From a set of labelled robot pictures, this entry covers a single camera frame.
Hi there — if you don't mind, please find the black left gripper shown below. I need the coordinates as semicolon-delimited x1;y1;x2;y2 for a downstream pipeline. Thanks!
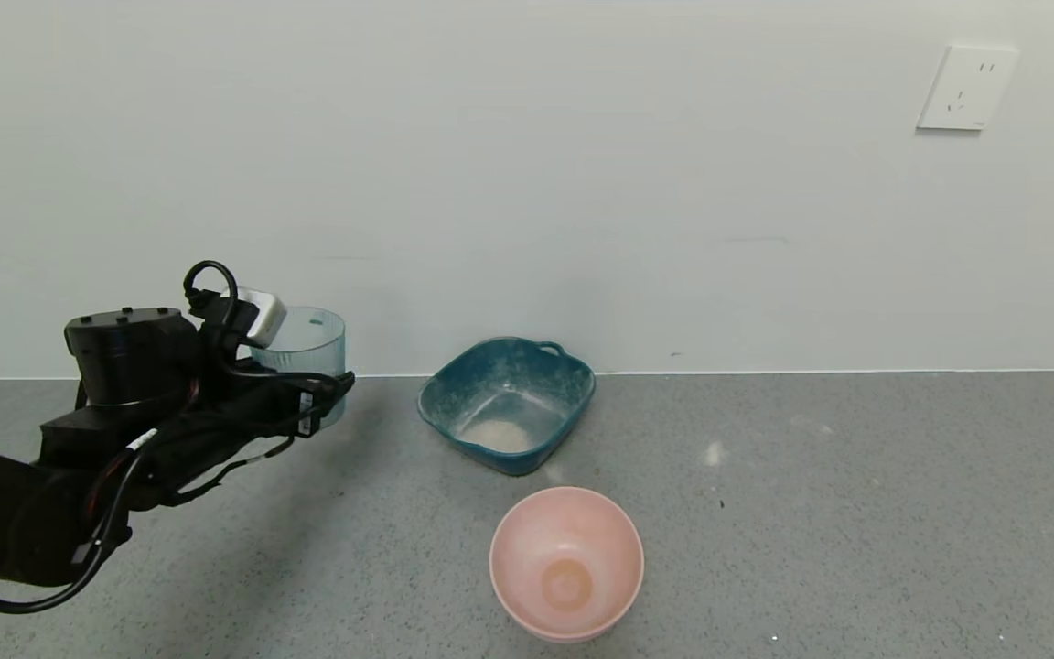
229;370;356;440

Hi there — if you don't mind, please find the clear ribbed plastic cup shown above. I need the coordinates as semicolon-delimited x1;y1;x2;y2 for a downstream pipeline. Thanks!
250;306;348;432

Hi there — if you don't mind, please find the white powder pile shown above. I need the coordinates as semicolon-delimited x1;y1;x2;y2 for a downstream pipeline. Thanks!
461;417;539;456

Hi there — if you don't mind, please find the pink round bowl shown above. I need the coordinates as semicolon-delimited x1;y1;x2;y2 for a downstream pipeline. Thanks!
489;486;645;643

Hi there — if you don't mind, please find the dark teal square basin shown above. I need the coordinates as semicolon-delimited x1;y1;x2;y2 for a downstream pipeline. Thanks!
417;337;597;478

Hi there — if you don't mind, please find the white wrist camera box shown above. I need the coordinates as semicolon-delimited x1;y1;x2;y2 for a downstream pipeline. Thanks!
234;287;289;350

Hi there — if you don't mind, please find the black camera cable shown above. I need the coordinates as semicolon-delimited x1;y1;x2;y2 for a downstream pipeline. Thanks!
0;260;345;615

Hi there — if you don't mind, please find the white wall socket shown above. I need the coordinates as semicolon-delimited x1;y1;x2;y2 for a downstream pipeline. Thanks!
916;45;1018;133

